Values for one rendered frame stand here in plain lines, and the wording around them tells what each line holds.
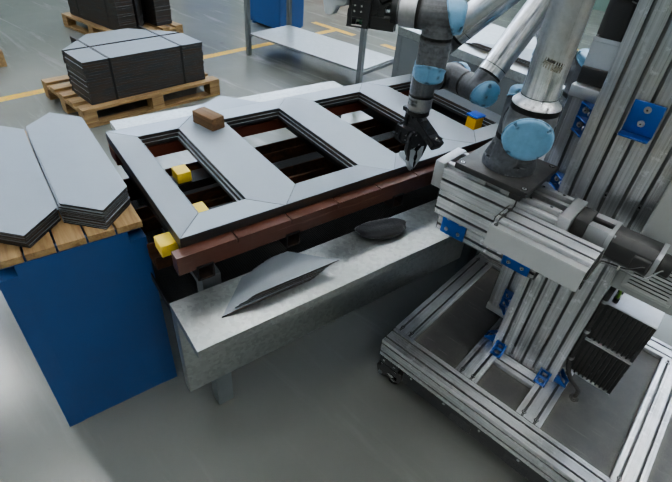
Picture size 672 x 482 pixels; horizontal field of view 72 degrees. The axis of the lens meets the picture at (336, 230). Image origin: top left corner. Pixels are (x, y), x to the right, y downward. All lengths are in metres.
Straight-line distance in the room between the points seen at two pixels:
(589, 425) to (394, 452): 0.69
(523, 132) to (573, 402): 1.13
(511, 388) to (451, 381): 0.23
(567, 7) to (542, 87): 0.17
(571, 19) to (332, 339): 1.56
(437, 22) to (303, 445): 1.47
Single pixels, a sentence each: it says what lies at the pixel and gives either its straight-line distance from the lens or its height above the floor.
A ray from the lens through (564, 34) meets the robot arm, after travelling 1.17.
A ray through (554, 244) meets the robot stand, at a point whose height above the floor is 0.96.
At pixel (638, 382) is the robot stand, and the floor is 0.21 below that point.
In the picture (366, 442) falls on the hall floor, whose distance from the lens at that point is 1.92.
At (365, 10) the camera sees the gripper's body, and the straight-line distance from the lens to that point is 1.19.
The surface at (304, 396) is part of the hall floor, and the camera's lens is 1.99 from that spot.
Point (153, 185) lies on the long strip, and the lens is 1.59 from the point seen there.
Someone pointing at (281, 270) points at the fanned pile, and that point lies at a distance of 1.41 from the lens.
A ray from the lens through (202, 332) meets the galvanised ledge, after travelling 1.32.
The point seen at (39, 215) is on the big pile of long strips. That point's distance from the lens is 1.56.
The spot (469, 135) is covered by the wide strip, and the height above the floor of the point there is 0.85.
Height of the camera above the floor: 1.67
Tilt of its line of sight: 37 degrees down
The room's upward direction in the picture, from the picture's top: 5 degrees clockwise
